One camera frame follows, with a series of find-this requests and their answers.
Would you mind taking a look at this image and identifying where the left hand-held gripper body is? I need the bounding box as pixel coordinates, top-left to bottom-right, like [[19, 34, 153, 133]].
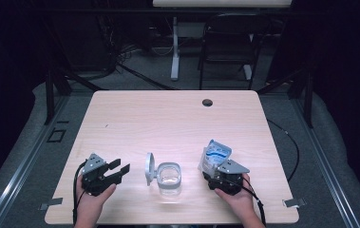
[[81, 153, 123, 197]]

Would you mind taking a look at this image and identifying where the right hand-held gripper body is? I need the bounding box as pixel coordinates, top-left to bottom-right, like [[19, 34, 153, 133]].
[[206, 159, 251, 196]]

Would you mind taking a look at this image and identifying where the white and blue pouch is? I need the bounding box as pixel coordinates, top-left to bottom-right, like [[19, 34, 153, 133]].
[[198, 139, 233, 179]]

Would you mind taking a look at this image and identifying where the clear jar with grey lid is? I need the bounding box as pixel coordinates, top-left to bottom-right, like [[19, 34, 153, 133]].
[[144, 152, 182, 198]]

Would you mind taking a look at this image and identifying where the person's right hand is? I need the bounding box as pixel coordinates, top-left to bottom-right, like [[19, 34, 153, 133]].
[[214, 172, 260, 219]]

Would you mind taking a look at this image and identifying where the person's left hand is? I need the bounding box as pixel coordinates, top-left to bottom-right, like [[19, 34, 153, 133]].
[[75, 175, 118, 218]]

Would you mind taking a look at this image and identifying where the grey tape strip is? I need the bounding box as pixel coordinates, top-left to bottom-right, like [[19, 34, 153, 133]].
[[282, 198, 307, 209], [38, 197, 64, 211]]

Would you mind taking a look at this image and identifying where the black metal stand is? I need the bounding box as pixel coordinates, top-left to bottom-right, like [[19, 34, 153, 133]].
[[256, 66, 314, 128], [44, 66, 106, 125]]

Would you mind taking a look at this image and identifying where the black folding chair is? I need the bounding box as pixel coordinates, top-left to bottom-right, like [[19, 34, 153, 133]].
[[199, 12, 272, 90]]

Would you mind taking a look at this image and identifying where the white desk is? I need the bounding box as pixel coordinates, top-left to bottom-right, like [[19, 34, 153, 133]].
[[152, 0, 293, 82]]

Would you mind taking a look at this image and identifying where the left hand-held gripper black cable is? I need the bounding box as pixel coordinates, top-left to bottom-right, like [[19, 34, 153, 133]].
[[71, 161, 88, 226]]

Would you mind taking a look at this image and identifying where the hand-held gripper black cable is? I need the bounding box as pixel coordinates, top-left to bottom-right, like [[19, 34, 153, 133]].
[[71, 161, 88, 226], [242, 177, 267, 227]]

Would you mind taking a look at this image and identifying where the right hand-held gripper black cable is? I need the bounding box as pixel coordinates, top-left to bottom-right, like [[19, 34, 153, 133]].
[[242, 177, 267, 227]]

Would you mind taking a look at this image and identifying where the thin black floor cable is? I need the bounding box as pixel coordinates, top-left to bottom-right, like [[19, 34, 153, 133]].
[[266, 119, 300, 183]]

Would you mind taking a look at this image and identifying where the aluminium floor rail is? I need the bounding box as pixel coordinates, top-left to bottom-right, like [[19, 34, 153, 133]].
[[0, 94, 71, 228], [291, 98, 360, 228]]

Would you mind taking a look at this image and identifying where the thick black floor cable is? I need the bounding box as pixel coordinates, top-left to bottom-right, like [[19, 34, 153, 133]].
[[116, 62, 176, 91]]

